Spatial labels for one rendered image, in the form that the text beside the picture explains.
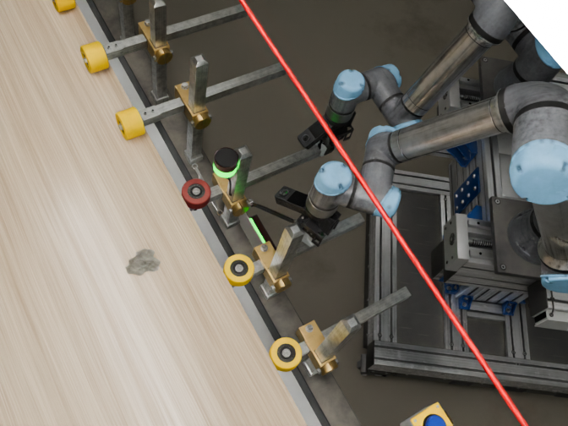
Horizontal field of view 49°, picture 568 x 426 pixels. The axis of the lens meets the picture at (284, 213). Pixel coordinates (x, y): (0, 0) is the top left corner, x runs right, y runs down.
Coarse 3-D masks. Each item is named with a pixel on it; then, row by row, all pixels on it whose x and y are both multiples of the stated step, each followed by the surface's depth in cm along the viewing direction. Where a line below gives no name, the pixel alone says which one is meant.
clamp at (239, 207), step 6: (216, 174) 176; (216, 180) 176; (222, 180) 176; (222, 186) 175; (222, 192) 175; (222, 198) 177; (228, 198) 173; (228, 204) 174; (234, 204) 173; (240, 204) 173; (246, 204) 174; (228, 210) 175; (234, 210) 173; (240, 210) 174; (246, 210) 176
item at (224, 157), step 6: (222, 150) 152; (228, 150) 153; (216, 156) 151; (222, 156) 152; (228, 156) 152; (234, 156) 152; (222, 162) 151; (228, 162) 151; (234, 162) 151; (228, 180) 163
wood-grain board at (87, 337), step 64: (0, 0) 187; (0, 64) 177; (64, 64) 181; (0, 128) 168; (64, 128) 171; (0, 192) 160; (64, 192) 163; (128, 192) 166; (0, 256) 153; (64, 256) 155; (128, 256) 158; (192, 256) 161; (0, 320) 146; (64, 320) 148; (128, 320) 151; (192, 320) 153; (0, 384) 140; (64, 384) 142; (128, 384) 144; (192, 384) 147; (256, 384) 149
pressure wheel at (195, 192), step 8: (184, 184) 169; (192, 184) 170; (200, 184) 170; (208, 184) 170; (184, 192) 168; (192, 192) 169; (200, 192) 169; (208, 192) 169; (184, 200) 168; (192, 200) 167; (200, 200) 168; (208, 200) 170; (192, 208) 169; (200, 208) 170
